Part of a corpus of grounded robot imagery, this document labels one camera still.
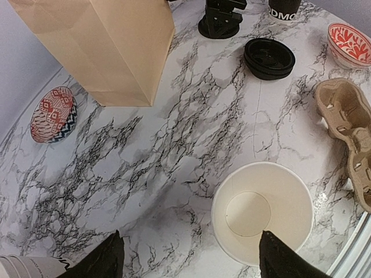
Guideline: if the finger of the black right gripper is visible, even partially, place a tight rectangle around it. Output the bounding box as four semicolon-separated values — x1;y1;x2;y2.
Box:
200;0;246;28

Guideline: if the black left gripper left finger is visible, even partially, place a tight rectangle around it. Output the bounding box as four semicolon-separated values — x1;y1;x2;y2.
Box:
59;230;125;278

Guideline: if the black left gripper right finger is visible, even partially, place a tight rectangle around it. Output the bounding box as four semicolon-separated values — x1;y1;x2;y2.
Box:
259;231;330;278

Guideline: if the white paper coffee cup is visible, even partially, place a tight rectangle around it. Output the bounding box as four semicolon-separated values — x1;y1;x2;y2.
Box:
211;162;314;266

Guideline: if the stack of white cups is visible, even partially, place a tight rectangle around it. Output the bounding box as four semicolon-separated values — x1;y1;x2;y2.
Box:
1;255;75;278

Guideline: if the black coffee cup lid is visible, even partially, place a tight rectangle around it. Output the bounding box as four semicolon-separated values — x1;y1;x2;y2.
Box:
198;20;240;39

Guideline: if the brown paper takeout bag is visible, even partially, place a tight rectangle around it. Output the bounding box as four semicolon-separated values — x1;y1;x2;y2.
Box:
10;1;175;107

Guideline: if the black cup holding straws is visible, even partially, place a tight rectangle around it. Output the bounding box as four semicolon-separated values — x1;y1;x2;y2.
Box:
268;0;301;23

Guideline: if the stack of black lids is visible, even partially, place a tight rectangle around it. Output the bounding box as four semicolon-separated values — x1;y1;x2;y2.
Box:
243;38;296;81

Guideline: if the red floral bowl right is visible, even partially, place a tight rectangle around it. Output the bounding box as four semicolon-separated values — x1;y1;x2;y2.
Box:
328;23;370;69

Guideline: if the red patterned bowl left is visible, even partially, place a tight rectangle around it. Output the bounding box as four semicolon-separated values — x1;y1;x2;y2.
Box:
30;86;78;143

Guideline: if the brown cardboard cup carrier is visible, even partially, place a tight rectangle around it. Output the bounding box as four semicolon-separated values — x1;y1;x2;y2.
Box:
315;78;370;213

